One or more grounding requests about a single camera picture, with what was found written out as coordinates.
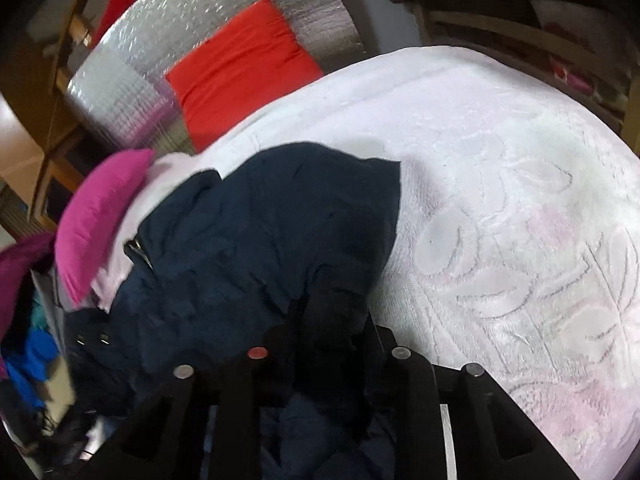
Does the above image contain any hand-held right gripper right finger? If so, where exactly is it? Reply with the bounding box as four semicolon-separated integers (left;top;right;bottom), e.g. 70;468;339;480
360;316;587;480

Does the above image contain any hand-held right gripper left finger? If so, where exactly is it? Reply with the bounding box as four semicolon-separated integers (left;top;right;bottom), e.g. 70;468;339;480
80;305;312;480

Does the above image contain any navy blue padded jacket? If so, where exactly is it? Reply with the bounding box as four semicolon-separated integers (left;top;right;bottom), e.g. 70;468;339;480
65;142;403;480

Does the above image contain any blue cloth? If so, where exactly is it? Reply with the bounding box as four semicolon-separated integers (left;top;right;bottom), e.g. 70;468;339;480
0;327;58;411

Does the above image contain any magenta pillow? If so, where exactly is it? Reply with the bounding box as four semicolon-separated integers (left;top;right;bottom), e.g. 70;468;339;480
55;149;156;308

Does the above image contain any white pink embossed blanket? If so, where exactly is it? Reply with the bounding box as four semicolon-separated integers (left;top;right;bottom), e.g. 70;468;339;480
95;47;640;480

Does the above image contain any purple garment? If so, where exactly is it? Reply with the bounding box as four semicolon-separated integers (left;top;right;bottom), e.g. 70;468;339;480
0;232;58;343

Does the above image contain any silver foil mat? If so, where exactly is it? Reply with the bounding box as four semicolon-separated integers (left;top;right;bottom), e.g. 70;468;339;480
67;0;366;156

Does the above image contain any wooden chair frame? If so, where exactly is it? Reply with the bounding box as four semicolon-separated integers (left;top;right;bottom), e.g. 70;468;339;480
25;0;121;233

